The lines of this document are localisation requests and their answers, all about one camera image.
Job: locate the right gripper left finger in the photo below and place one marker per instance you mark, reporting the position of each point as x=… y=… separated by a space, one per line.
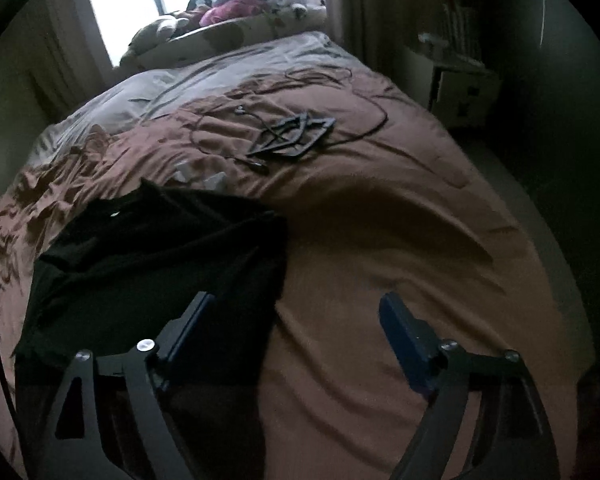
x=107 y=421

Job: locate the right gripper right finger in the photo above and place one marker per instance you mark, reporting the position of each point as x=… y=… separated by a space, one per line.
x=512 y=438

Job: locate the black t-shirt with label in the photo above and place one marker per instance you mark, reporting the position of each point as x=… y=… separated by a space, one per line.
x=122 y=269

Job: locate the black clothes hanger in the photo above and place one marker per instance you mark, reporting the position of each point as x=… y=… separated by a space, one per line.
x=291 y=138

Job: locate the brown wrinkled blanket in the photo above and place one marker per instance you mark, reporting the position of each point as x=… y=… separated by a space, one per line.
x=395 y=205

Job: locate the grey bed sheet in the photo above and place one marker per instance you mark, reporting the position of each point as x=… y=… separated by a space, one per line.
x=156 y=93

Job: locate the grey plush toy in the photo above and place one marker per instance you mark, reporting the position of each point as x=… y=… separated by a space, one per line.
x=156 y=33

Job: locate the patterned pillow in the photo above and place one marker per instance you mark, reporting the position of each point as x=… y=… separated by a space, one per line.
x=209 y=41

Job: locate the beige curtain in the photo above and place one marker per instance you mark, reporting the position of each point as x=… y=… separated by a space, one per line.
x=371 y=30

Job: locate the pink plush toy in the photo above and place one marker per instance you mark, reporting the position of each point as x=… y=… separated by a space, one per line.
x=233 y=9

